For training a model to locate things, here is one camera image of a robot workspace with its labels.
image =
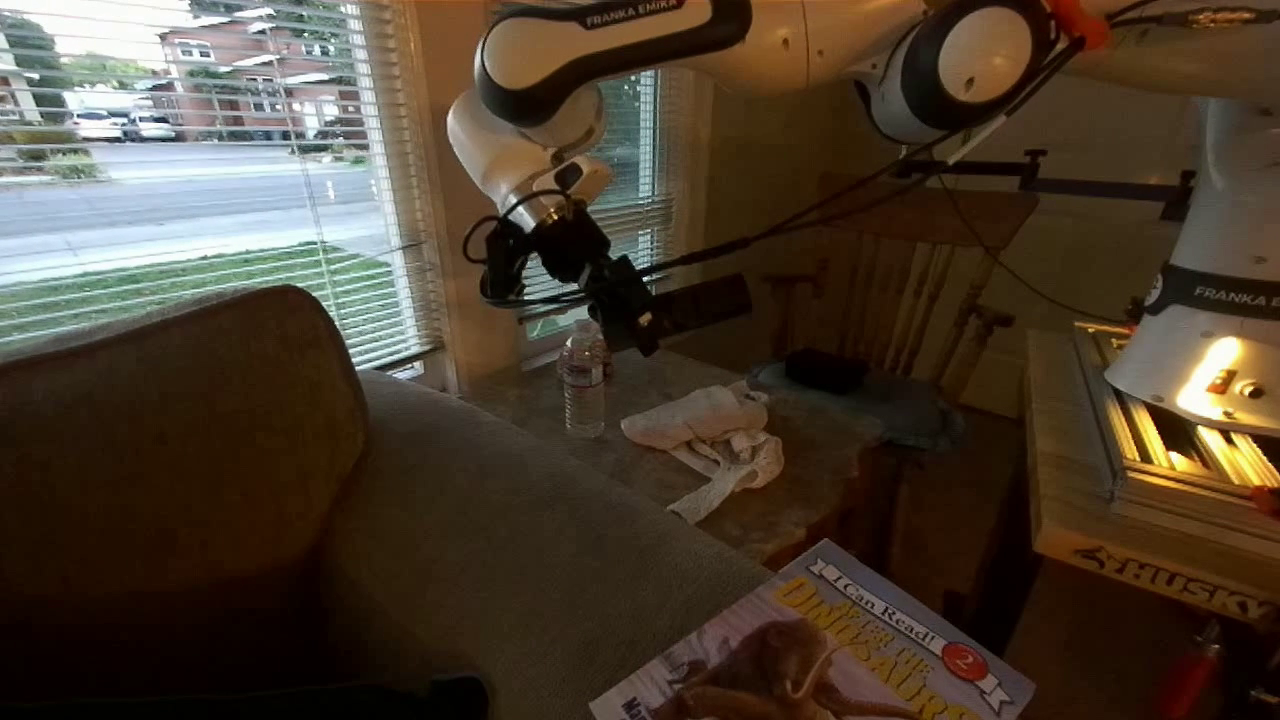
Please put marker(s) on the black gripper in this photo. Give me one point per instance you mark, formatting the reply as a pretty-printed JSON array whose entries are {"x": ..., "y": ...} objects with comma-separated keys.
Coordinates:
[{"x": 577, "y": 252}]

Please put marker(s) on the grey remote control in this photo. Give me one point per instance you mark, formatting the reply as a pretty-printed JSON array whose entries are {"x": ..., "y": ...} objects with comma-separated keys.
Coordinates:
[{"x": 702, "y": 307}]

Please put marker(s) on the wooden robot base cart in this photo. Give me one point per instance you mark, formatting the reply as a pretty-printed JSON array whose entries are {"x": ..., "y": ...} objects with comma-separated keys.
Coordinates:
[{"x": 1144, "y": 497}]

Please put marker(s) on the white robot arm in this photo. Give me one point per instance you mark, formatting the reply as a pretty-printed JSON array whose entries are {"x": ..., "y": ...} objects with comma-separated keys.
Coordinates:
[{"x": 1209, "y": 334}]

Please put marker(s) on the clear plastic water bottle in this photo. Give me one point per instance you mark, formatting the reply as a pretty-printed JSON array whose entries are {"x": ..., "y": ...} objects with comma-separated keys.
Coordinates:
[{"x": 586, "y": 376}]

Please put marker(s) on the white crocheted cloth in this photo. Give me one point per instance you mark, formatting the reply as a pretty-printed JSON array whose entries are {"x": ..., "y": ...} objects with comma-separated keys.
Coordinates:
[{"x": 720, "y": 435}]

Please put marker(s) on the black object on cushion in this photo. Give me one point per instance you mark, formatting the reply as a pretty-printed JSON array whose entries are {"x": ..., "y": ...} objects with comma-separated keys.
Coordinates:
[{"x": 824, "y": 368}]

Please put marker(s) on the wooden rocking chair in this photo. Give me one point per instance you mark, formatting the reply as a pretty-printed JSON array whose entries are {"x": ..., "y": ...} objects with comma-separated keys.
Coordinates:
[{"x": 894, "y": 283}]

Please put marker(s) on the blue ruffled seat cushion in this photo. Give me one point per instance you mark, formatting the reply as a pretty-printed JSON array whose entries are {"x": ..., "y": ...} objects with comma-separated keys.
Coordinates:
[{"x": 885, "y": 406}]

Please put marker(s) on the magazine with animal cover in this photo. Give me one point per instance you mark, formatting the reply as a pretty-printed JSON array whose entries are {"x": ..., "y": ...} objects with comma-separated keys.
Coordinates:
[{"x": 824, "y": 638}]

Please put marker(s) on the olive green sofa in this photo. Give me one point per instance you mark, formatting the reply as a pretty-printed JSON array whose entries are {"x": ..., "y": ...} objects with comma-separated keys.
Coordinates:
[{"x": 208, "y": 515}]

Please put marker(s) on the white window blinds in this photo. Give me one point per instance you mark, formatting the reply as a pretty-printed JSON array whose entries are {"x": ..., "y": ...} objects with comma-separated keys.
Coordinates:
[{"x": 174, "y": 150}]

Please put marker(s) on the black camera on clamp arm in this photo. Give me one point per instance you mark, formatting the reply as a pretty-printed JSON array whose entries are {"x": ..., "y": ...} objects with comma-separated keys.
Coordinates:
[{"x": 1172, "y": 199}]

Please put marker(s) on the red handled tool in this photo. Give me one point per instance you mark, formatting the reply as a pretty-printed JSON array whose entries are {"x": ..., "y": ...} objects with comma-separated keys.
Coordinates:
[{"x": 1188, "y": 681}]

